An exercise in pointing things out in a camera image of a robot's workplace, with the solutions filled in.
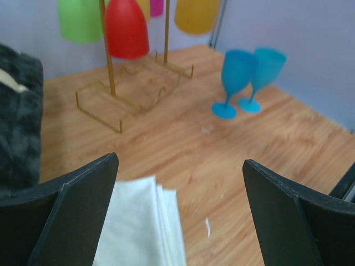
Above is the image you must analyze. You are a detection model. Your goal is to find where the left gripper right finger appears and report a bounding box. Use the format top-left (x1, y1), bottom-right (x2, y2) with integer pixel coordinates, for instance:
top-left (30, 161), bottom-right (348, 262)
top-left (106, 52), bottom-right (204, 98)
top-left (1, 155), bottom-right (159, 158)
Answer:
top-left (242, 160), bottom-right (354, 266)

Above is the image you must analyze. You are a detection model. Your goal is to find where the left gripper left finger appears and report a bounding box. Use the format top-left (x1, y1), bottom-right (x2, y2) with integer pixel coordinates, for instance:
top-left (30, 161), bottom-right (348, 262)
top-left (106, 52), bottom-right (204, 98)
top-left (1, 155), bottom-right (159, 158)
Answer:
top-left (1, 152), bottom-right (119, 265)

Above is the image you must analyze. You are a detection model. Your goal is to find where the light blue wine glass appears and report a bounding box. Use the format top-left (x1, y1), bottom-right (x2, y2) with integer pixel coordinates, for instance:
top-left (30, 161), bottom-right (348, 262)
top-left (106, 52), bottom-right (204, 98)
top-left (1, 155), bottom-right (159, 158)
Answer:
top-left (237, 47), bottom-right (287, 114)

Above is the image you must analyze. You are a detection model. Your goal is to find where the red wine glass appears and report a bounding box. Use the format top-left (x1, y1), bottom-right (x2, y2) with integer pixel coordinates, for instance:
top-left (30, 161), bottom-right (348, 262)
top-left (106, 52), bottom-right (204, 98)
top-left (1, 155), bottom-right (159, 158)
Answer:
top-left (104, 0), bottom-right (150, 60)

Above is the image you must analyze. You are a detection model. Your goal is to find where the green wine glass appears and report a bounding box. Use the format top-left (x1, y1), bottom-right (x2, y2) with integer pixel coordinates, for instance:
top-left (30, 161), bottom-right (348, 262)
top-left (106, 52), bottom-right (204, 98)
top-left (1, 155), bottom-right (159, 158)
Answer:
top-left (58, 0), bottom-right (103, 43)

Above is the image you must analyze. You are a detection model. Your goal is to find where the yellow wine glass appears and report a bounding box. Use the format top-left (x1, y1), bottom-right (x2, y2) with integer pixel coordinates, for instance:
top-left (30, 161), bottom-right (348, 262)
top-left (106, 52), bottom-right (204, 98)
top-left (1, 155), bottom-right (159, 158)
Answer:
top-left (174, 0), bottom-right (221, 35)

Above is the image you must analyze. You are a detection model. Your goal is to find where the back orange wine glass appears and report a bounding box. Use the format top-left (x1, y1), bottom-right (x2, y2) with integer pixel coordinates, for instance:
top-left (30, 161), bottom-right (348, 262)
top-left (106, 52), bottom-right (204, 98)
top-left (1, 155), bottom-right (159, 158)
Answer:
top-left (137, 0), bottom-right (150, 24)

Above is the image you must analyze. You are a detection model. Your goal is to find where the pink wine glass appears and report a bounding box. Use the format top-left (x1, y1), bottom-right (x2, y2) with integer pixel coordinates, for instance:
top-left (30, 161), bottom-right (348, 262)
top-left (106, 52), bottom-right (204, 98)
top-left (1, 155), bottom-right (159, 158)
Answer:
top-left (150, 0), bottom-right (165, 18)

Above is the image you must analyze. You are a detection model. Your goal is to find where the folded beige cloth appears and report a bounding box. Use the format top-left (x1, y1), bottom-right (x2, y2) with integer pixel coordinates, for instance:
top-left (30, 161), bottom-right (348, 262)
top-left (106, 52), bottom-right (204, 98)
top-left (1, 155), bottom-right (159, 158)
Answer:
top-left (93, 176), bottom-right (187, 265)

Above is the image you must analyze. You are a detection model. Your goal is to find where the black floral pillow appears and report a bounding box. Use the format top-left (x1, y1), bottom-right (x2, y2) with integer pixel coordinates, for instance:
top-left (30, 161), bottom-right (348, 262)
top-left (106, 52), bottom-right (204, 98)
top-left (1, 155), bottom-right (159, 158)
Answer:
top-left (1, 44), bottom-right (44, 193)

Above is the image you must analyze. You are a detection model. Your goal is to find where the gold wire glass rack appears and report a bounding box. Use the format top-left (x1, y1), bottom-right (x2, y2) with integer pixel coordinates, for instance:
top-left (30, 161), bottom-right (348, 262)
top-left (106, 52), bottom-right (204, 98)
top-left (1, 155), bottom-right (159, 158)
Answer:
top-left (75, 1), bottom-right (194, 134)

